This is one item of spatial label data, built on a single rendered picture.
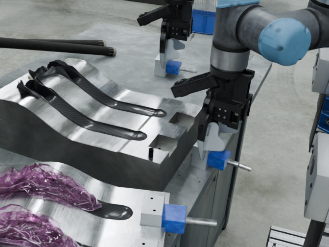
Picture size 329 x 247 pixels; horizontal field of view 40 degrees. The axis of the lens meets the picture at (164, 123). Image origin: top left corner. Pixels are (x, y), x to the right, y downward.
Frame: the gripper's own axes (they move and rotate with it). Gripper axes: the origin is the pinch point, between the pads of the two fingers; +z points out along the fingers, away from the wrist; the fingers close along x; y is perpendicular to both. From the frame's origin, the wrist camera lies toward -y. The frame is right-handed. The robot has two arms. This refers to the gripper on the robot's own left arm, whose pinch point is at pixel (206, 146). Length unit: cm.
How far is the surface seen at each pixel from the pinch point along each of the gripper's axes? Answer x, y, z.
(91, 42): 38, -59, 1
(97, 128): -11.8, -21.3, -3.2
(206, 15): 288, -121, 67
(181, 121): 2.9, -8.1, -2.2
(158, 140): -7.9, -8.2, -2.7
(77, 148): -19.0, -21.2, -1.9
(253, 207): 87, -4, 85
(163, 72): 34.5, -29.8, 3.2
